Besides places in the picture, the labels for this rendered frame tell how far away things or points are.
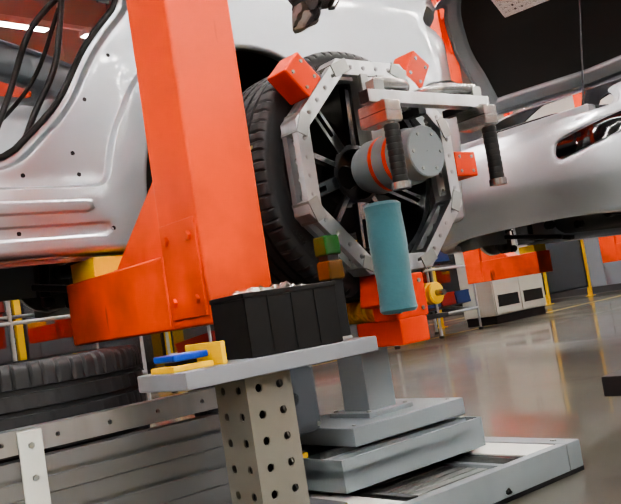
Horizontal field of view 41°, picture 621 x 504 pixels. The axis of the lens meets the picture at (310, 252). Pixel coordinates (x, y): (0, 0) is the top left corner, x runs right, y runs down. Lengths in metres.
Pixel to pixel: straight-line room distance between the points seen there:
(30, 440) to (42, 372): 0.18
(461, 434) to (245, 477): 0.86
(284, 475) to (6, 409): 0.54
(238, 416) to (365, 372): 0.74
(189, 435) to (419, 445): 0.66
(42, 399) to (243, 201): 0.56
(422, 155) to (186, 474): 0.91
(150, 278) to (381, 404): 0.73
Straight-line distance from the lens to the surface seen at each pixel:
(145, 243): 1.90
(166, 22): 1.79
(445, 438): 2.21
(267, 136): 2.02
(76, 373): 1.75
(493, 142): 2.12
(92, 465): 1.64
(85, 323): 2.19
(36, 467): 1.59
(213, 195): 1.71
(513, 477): 2.12
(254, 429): 1.49
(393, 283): 1.92
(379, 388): 2.23
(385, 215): 1.93
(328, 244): 1.67
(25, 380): 1.71
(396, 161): 1.85
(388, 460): 2.07
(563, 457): 2.28
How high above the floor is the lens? 0.52
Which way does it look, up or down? 4 degrees up
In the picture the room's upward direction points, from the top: 9 degrees counter-clockwise
